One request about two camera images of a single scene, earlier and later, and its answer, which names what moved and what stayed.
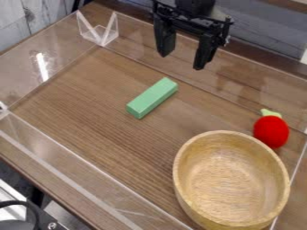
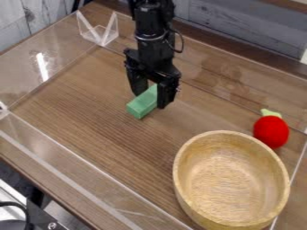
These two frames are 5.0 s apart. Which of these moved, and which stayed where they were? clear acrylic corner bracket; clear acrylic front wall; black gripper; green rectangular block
Moved: black gripper
Stayed: clear acrylic front wall; clear acrylic corner bracket; green rectangular block
